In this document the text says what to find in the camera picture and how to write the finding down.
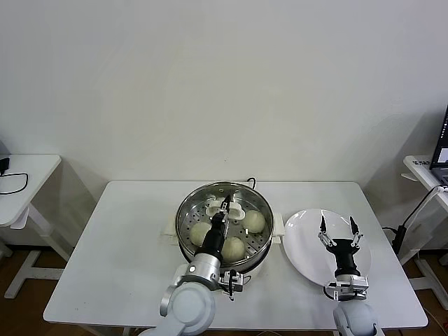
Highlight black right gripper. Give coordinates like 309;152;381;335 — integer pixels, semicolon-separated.
316;215;365;278

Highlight black cable with clamp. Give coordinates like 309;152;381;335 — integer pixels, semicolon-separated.
381;187;440;253

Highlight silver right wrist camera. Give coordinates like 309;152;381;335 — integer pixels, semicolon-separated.
324;274;370;302

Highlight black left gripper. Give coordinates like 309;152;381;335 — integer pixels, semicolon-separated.
200;194;233;260

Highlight dark laptop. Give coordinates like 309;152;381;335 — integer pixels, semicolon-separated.
429;104;448;187

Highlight white side table with laptop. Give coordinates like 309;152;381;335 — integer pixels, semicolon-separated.
398;155;448;302

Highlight white cable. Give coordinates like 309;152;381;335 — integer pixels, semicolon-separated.
412;186;448;228

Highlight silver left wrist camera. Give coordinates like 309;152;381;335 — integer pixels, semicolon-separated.
219;268;246;293

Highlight stainless perforated steamer basket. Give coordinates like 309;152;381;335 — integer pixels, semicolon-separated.
174;181;276;276

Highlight glass lid with cream handle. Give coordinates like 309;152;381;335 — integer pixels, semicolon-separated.
176;181;275;267

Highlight white round plate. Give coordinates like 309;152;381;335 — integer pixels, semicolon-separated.
282;209;372;288

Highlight thin pink floor cable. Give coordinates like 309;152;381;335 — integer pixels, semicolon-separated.
427;309;448;325

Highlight white side table with adapter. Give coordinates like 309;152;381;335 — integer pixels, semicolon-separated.
0;153;76;299

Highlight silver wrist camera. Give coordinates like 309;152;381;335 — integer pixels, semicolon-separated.
324;274;370;302
219;268;246;293

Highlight black looped cable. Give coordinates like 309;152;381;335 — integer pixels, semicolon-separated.
0;170;29;195

